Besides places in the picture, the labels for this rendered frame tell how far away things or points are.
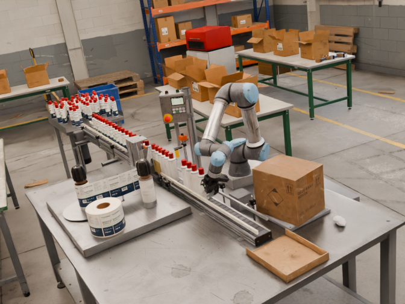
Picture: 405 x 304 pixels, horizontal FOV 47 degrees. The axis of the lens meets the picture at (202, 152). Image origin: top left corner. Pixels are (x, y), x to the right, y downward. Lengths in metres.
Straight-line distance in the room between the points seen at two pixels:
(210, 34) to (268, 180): 6.01
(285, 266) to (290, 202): 0.38
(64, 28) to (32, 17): 0.64
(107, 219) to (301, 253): 1.04
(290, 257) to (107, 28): 8.70
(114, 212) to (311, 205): 1.07
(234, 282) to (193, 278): 0.20
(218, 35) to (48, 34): 3.71
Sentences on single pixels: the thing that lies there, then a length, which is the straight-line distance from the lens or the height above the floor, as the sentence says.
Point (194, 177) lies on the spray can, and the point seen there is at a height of 1.02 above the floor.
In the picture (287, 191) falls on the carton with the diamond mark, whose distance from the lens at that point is 2.45.
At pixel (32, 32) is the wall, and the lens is 10.29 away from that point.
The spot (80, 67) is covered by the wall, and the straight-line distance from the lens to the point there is 10.40.
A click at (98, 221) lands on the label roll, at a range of 2.60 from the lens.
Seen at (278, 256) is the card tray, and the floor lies 0.83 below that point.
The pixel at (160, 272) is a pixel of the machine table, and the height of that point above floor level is 0.83.
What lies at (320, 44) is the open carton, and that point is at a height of 0.98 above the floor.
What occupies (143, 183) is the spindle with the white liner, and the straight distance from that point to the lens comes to 2.78.
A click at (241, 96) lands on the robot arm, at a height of 1.46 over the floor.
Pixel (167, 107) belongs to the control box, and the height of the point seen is 1.40.
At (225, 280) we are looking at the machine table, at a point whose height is 0.83.
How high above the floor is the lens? 2.15
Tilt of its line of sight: 21 degrees down
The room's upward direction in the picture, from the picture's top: 8 degrees counter-clockwise
